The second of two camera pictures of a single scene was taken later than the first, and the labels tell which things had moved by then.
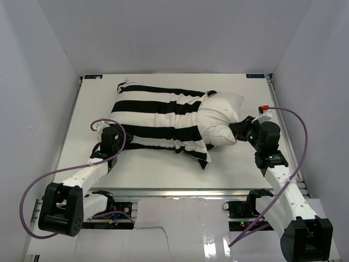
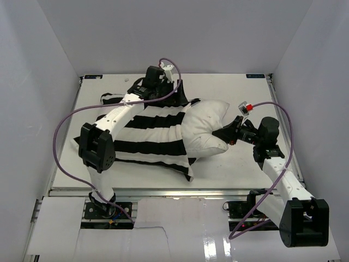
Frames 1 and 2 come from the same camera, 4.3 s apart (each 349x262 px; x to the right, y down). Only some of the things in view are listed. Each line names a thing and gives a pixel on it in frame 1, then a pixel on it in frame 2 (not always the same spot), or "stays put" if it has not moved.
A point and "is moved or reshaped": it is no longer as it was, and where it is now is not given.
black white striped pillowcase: (163, 118) is moved or reshaped
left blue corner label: (97, 76) stays put
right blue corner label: (255, 76) stays put
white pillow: (216, 112) is moved or reshaped
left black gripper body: (119, 146) -> (164, 89)
